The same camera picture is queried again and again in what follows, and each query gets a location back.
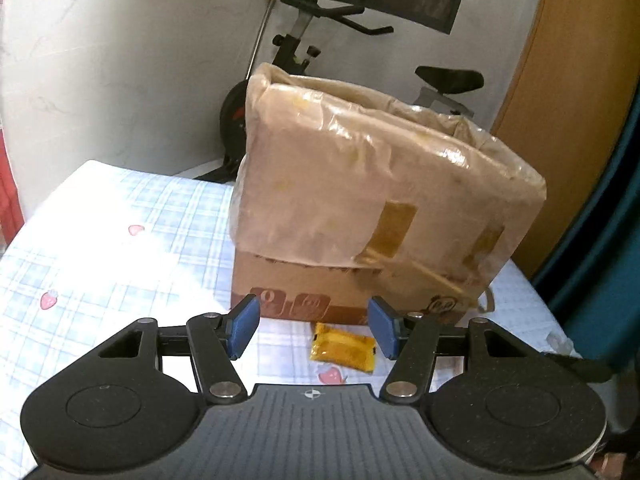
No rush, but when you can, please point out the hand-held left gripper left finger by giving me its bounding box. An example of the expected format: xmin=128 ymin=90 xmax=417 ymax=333
xmin=97 ymin=294 xmax=261 ymax=403

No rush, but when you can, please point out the exercise bike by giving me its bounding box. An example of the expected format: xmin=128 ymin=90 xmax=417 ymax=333
xmin=192 ymin=0 xmax=486 ymax=183

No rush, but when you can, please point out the checkered strawberry print sheet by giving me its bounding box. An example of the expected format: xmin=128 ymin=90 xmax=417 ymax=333
xmin=0 ymin=160 xmax=586 ymax=461

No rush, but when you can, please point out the red wall poster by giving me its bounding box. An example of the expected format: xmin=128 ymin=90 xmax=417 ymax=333
xmin=0 ymin=145 xmax=26 ymax=251

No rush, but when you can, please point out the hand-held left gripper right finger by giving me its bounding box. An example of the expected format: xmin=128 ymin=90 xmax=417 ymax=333
xmin=367 ymin=296 xmax=543 ymax=405

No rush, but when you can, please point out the dark teal cloth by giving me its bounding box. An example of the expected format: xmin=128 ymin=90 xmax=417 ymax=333
xmin=532 ymin=95 xmax=640 ymax=411

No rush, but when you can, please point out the small yellow snack packet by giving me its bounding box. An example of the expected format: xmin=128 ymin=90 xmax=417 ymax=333
xmin=308 ymin=322 xmax=377 ymax=373

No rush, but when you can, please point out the taped cardboard box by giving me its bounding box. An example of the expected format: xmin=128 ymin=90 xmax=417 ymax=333
xmin=227 ymin=62 xmax=548 ymax=328

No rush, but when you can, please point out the wooden door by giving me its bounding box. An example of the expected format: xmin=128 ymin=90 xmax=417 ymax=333
xmin=487 ymin=0 xmax=640 ymax=276

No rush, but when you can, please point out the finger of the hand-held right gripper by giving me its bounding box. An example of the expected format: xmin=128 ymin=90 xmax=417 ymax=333
xmin=545 ymin=351 xmax=616 ymax=382

